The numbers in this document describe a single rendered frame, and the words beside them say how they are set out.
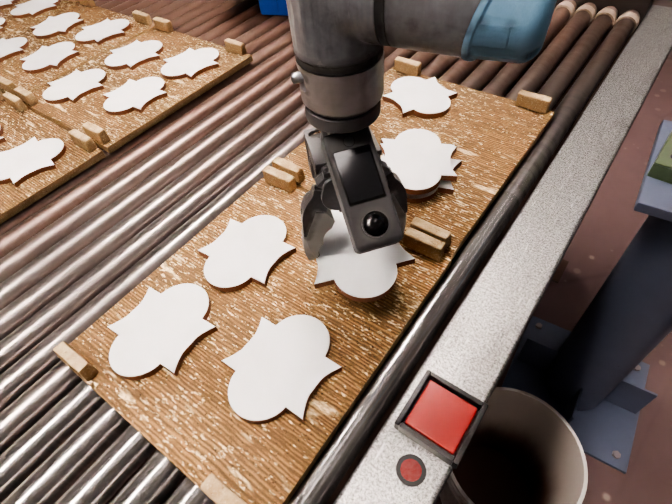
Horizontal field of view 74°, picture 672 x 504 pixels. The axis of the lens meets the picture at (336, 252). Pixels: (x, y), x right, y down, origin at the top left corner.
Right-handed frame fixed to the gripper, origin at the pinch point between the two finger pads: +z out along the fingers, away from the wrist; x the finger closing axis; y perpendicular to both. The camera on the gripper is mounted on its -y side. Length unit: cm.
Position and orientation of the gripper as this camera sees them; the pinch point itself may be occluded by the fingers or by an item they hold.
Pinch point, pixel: (356, 249)
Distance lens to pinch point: 55.5
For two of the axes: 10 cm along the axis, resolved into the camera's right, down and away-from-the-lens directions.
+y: -2.5, -7.5, 6.1
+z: 0.7, 6.1, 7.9
